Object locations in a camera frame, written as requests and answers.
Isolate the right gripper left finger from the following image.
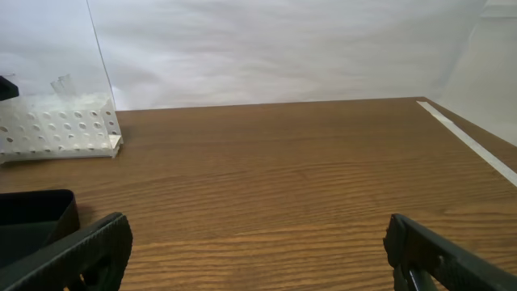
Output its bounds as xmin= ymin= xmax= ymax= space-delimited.
xmin=0 ymin=211 xmax=134 ymax=291

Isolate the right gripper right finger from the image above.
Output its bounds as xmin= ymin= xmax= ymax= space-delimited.
xmin=382 ymin=213 xmax=517 ymax=291

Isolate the clear test tube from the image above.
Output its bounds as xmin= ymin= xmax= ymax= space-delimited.
xmin=59 ymin=74 xmax=77 ymax=97

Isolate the black tray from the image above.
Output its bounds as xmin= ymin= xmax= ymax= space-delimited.
xmin=0 ymin=188 xmax=81 ymax=270

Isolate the white test tube rack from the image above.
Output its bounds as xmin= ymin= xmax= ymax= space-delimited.
xmin=0 ymin=92 xmax=124 ymax=165

